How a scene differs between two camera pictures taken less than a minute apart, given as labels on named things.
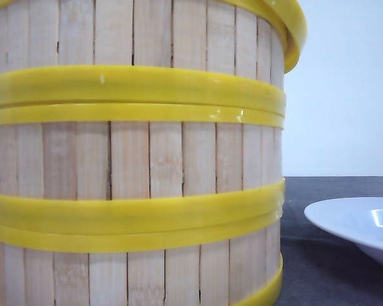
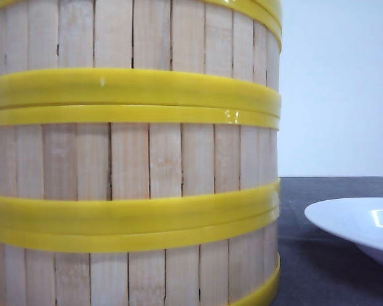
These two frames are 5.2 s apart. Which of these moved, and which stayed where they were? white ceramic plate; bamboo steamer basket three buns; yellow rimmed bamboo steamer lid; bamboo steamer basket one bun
Moved: yellow rimmed bamboo steamer lid
Stayed: bamboo steamer basket one bun; white ceramic plate; bamboo steamer basket three buns
